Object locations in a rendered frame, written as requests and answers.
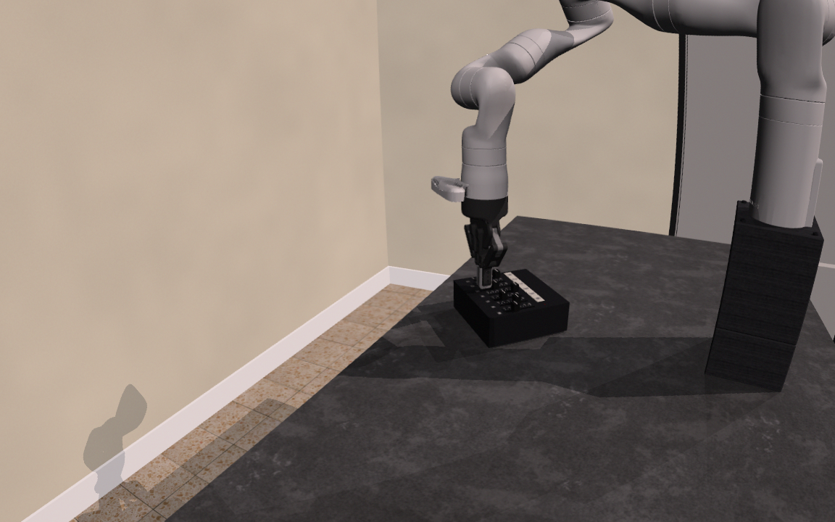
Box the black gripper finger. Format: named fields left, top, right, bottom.
left=475, top=228, right=507, bottom=289
left=464, top=224, right=479, bottom=285

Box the black lighting desk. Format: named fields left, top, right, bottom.
left=454, top=269, right=570, bottom=348

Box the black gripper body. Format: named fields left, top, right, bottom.
left=461, top=196, right=508, bottom=249

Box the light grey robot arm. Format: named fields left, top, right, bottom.
left=431, top=0, right=835, bottom=228

